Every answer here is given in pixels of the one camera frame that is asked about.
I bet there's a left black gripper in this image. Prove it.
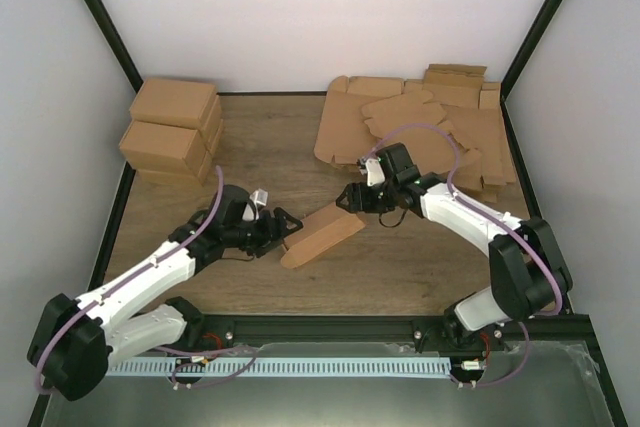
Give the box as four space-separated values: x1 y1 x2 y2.
225 208 304 258

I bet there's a cardboard box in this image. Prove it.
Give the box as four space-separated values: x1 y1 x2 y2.
280 204 366 269
137 152 213 186
130 77 222 136
119 120 212 175

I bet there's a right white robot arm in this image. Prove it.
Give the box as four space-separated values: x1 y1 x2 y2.
336 143 573 350

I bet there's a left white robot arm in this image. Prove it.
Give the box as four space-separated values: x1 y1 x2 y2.
27 185 303 401

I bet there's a stack of flat cardboard blanks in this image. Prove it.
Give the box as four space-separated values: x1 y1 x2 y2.
314 64 517 202

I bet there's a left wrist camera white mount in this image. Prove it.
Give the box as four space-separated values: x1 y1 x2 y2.
243 188 268 222

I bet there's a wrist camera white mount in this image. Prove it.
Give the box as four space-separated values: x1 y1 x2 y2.
243 188 268 222
357 157 386 187

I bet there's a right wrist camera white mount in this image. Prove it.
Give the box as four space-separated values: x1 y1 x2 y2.
357 157 386 187

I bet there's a light blue slotted cable duct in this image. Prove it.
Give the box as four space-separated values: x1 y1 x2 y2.
107 357 451 379

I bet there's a black aluminium frame rail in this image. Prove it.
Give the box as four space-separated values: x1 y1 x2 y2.
59 313 593 348

